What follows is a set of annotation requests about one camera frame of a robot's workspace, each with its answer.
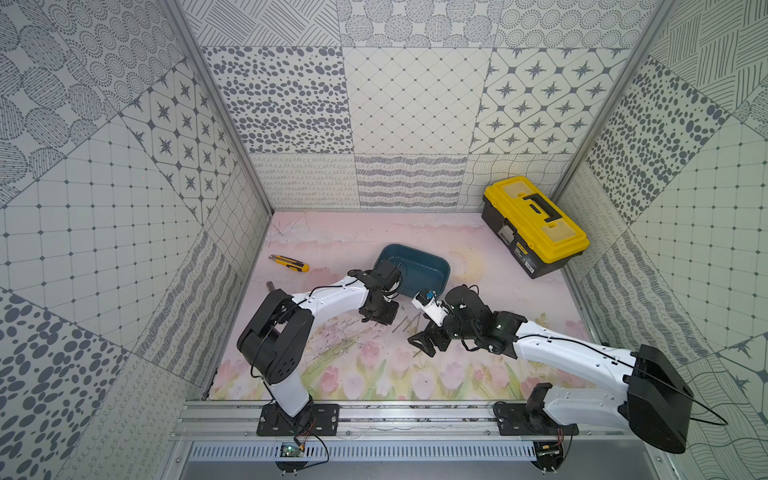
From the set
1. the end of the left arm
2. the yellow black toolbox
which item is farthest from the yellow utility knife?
the yellow black toolbox

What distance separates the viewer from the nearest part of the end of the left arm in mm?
665

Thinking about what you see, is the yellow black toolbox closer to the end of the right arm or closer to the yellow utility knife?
the end of the right arm

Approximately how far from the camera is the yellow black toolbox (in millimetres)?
921

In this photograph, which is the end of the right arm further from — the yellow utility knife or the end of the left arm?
the yellow utility knife

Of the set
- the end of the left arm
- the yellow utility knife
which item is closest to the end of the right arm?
the end of the left arm

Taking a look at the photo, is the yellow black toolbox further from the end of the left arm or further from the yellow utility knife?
the yellow utility knife

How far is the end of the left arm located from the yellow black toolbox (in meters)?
0.48
